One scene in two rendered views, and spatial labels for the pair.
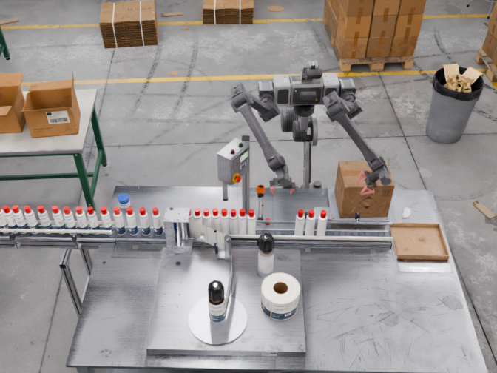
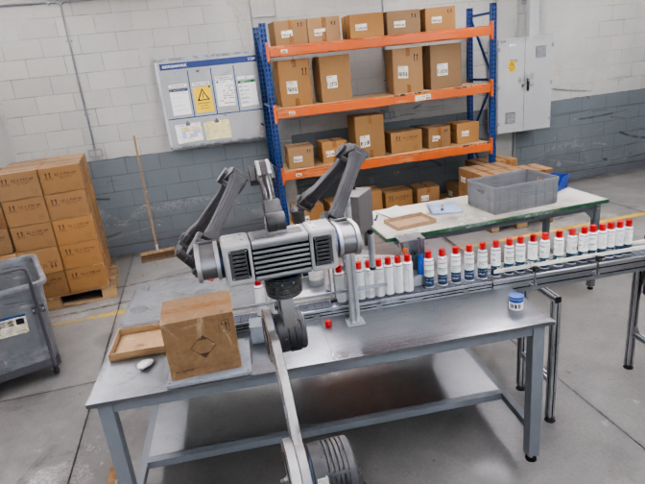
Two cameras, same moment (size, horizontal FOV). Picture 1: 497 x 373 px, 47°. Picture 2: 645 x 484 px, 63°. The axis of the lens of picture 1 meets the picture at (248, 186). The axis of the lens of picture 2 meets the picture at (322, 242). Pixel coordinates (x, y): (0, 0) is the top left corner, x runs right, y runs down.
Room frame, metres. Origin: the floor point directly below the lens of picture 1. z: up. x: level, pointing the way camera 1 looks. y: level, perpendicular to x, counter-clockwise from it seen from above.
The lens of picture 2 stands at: (4.75, -0.47, 2.07)
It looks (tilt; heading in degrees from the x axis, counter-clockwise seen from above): 19 degrees down; 171
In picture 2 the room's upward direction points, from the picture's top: 6 degrees counter-clockwise
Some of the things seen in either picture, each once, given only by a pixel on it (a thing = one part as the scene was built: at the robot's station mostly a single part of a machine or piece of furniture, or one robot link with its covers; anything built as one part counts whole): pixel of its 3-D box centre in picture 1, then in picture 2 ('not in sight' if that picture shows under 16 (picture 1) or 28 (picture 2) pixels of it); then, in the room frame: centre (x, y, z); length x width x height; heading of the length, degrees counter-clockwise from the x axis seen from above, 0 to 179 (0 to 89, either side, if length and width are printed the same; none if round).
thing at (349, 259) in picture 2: (245, 183); (349, 258); (2.45, 0.01, 1.16); 0.04 x 0.04 x 0.67; 89
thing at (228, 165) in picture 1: (234, 161); (356, 210); (2.39, 0.08, 1.38); 0.17 x 0.10 x 0.19; 144
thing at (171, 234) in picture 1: (178, 229); (411, 259); (2.22, 0.40, 1.01); 0.14 x 0.13 x 0.26; 89
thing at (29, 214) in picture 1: (31, 219); (571, 246); (2.33, 1.28, 0.98); 0.05 x 0.05 x 0.20
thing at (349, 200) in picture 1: (362, 189); (202, 333); (2.59, -0.71, 0.99); 0.30 x 0.24 x 0.27; 92
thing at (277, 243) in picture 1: (253, 237); (340, 306); (2.31, -0.03, 0.85); 1.65 x 0.11 x 0.05; 89
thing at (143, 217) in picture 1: (144, 221); (455, 264); (2.32, 0.61, 0.98); 0.05 x 0.05 x 0.20
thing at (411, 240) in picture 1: (418, 240); (145, 339); (2.29, -1.02, 0.85); 0.30 x 0.26 x 0.04; 89
